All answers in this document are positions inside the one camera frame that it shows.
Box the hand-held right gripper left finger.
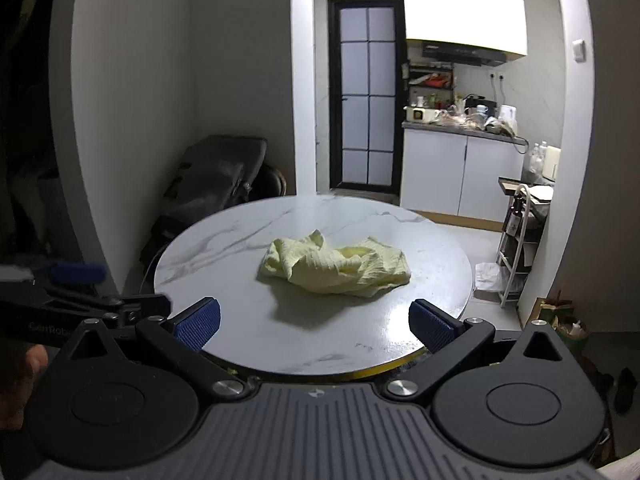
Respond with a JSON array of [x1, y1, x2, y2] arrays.
[[55, 297, 251, 402]]

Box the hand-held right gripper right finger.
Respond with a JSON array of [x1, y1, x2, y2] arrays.
[[382, 298, 581, 406]]

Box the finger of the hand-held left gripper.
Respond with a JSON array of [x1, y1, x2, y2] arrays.
[[42, 287, 172, 328], [33, 262, 107, 286]]

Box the yellow towel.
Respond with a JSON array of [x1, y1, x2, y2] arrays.
[[257, 230, 412, 299]]

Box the person's left hand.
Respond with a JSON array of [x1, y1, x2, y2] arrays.
[[0, 344, 49, 431]]

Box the white plastic bag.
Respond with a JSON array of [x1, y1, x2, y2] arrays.
[[472, 262, 526, 302]]

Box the white rolling cart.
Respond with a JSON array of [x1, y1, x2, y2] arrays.
[[496, 183, 552, 308]]

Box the dark glass bottle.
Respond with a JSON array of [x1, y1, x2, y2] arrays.
[[505, 195, 524, 237]]

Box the grey backpack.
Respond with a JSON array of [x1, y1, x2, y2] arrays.
[[160, 135, 269, 226]]

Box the white kitchen base cabinet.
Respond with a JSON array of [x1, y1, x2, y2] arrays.
[[400, 121, 529, 225]]

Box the black chair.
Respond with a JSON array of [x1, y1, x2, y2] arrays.
[[250, 164, 287, 199]]

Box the clear plastic bottles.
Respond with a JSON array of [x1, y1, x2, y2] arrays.
[[527, 142, 549, 174]]

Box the cream countertop appliance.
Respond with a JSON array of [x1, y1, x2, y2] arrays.
[[405, 106, 441, 124]]

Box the black framed glass door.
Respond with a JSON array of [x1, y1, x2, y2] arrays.
[[327, 0, 406, 191]]

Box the black spice rack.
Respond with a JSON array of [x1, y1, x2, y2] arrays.
[[405, 60, 457, 109]]

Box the black range hood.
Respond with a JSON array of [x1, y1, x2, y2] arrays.
[[420, 40, 507, 68]]

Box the white wall cabinet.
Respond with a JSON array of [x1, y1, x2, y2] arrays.
[[400, 0, 530, 57]]

